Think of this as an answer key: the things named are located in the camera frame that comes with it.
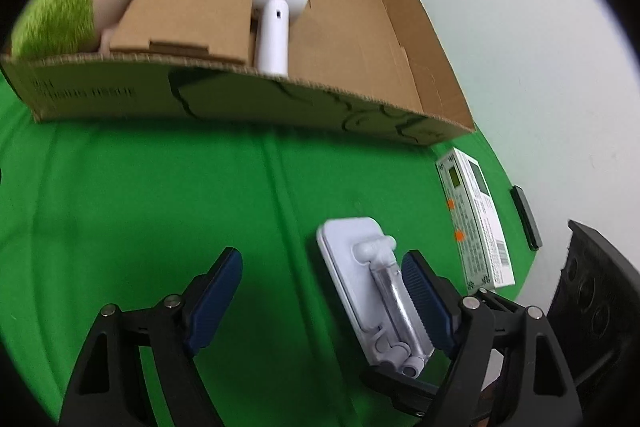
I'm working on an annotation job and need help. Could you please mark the cardboard tray box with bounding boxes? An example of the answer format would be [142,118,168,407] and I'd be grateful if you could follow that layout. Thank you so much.
[0,0,476,148]

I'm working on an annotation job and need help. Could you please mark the green tablecloth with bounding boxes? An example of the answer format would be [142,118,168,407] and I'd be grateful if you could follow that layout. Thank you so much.
[0,72,538,427]

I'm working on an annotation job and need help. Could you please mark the black flat device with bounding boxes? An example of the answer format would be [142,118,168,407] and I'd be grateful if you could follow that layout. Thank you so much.
[509,186,543,251]

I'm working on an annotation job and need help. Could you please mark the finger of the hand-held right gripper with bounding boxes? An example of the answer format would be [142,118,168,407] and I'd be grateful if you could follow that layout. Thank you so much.
[360,367,443,415]

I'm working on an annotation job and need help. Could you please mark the white hair dryer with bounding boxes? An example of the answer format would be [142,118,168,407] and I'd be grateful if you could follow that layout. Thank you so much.
[250,0,312,76]

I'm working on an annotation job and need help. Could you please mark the white folding phone stand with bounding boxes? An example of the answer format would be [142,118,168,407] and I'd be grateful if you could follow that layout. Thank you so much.
[316,217,433,379]

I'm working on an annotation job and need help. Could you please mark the white green medicine box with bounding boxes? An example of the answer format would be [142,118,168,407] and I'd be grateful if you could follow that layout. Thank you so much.
[435,147,516,292]

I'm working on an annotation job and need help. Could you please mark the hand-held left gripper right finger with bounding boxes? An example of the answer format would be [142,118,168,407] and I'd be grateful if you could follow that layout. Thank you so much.
[401,249,583,427]

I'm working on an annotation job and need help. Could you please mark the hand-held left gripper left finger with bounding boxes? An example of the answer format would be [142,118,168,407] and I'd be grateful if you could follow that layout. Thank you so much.
[60,247,244,427]

